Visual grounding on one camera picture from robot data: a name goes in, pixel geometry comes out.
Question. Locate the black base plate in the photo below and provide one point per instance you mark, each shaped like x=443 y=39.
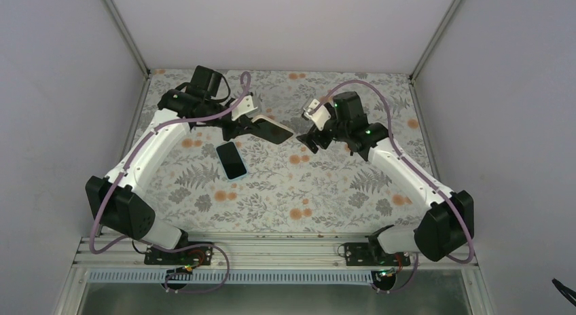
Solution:
x=364 y=254
x=200 y=254

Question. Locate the black phone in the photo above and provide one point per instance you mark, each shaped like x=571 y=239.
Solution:
x=232 y=163

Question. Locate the beige phone case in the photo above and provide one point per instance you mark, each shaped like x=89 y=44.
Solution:
x=273 y=122

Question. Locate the floral patterned table mat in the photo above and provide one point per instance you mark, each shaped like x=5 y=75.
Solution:
x=288 y=188

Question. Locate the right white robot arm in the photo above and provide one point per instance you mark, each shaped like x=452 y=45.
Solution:
x=447 y=217

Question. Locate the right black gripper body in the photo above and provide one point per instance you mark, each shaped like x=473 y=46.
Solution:
x=342 y=129

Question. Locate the black object at corner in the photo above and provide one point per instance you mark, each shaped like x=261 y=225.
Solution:
x=568 y=293

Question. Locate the aluminium rail frame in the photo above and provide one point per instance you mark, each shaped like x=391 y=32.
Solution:
x=256 y=274

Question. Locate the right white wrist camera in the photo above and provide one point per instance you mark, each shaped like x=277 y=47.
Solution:
x=316 y=112

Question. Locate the black smartphone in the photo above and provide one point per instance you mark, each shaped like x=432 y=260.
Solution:
x=271 y=133

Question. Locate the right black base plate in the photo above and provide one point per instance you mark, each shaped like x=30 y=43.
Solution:
x=364 y=254

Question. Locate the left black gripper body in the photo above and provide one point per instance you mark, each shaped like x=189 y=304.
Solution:
x=239 y=126

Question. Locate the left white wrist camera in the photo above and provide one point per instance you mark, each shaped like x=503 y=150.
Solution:
x=247 y=106

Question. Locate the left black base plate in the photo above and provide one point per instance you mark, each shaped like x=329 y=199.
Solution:
x=200 y=254

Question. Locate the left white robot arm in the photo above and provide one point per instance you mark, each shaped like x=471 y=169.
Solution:
x=116 y=199

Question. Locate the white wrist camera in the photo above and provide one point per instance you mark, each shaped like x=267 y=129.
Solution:
x=316 y=112
x=247 y=106

